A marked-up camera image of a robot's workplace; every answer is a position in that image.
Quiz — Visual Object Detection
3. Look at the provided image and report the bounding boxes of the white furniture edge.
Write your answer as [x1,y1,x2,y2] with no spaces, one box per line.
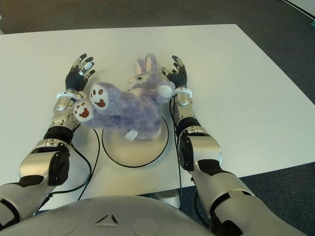
[283,0,315,18]

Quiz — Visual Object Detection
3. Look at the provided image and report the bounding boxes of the purple plush bunny doll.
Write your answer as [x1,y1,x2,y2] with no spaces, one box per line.
[73,53,176,142]

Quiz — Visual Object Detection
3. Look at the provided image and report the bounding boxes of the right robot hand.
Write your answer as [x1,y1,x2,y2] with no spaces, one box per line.
[161,55,189,89]

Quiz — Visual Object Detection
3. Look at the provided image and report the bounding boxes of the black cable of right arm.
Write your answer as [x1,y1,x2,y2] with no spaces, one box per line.
[169,98,183,198]

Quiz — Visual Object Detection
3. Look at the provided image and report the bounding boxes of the white plate with black rim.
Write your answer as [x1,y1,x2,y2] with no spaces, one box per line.
[101,115,170,168]

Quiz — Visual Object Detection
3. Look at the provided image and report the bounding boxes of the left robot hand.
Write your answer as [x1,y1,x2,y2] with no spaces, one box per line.
[65,53,96,92]

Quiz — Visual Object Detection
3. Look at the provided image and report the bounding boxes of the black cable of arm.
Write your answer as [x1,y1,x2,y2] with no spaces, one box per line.
[34,127,101,215]
[169,98,183,198]

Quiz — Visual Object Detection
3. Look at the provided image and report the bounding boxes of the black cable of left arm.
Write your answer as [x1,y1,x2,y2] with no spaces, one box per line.
[34,127,101,215]

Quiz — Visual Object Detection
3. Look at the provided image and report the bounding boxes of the grey pedestal under table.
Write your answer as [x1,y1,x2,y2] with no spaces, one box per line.
[137,188,182,209]

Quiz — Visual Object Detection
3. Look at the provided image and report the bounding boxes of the silver robot torso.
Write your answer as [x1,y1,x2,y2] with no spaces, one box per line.
[0,195,215,236]

